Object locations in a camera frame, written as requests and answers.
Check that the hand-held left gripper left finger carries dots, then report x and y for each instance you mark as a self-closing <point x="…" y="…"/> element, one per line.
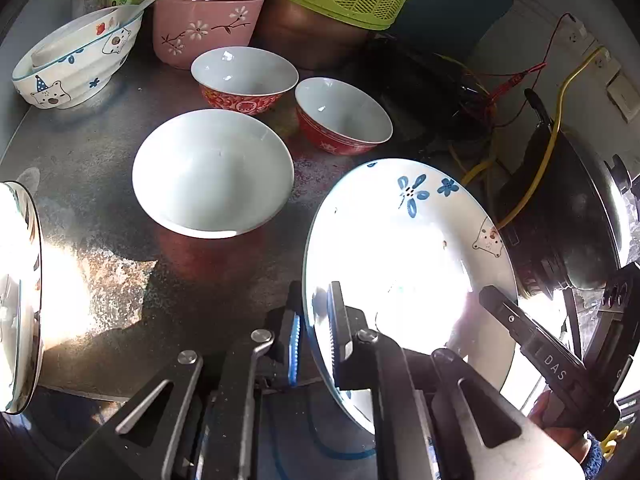
<point x="295" y="345"/>

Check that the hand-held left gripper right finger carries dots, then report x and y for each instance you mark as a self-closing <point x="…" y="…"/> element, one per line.
<point x="334" y="340"/>

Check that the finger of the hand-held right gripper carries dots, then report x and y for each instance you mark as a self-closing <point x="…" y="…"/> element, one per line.
<point x="530" y="345"/>
<point x="622" y="290"/>

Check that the white bear print plate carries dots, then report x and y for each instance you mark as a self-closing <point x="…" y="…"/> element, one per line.
<point x="410" y="250"/>

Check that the small red patterned bowl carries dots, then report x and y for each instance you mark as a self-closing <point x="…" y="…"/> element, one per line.
<point x="245" y="75"/>
<point x="340" y="110"/>
<point x="210" y="170"/>

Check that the white plate with blue flowers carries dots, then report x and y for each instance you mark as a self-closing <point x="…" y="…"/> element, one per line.
<point x="38" y="320"/>

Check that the person's right hand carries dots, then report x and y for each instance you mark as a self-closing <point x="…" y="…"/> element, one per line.
<point x="562" y="435"/>

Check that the metal pot lid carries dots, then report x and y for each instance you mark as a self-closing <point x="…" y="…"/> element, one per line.
<point x="600" y="200"/>

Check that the blue striped clear placemat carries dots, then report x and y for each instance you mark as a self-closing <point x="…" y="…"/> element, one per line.
<point x="320" y="440"/>

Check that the black pan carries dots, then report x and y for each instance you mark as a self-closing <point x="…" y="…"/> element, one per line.
<point x="425" y="85"/>

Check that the brown metal pot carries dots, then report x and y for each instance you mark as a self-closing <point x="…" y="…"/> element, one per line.
<point x="310" y="40"/>

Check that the pink floral bowl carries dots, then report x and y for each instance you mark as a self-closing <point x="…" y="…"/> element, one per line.
<point x="205" y="35"/>

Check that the large white bear print bowl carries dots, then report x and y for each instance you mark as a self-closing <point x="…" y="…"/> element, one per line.
<point x="70" y="85"/>

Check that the white wall switch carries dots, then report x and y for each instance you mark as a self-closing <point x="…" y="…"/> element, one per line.
<point x="625" y="97"/>

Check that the white wall socket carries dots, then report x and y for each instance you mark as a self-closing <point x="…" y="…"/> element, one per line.
<point x="610" y="67"/>
<point x="580" y="37"/>

